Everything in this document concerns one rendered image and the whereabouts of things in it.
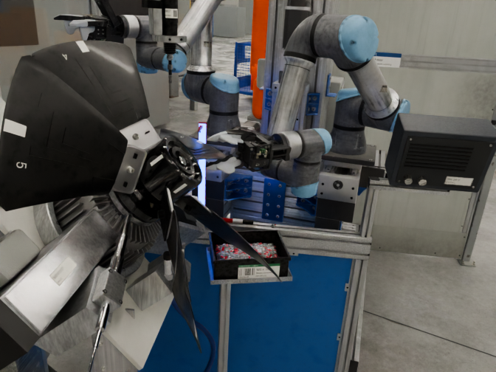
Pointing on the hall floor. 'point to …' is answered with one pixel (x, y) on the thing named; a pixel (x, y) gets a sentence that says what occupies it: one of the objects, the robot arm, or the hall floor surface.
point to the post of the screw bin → (224, 327)
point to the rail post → (352, 314)
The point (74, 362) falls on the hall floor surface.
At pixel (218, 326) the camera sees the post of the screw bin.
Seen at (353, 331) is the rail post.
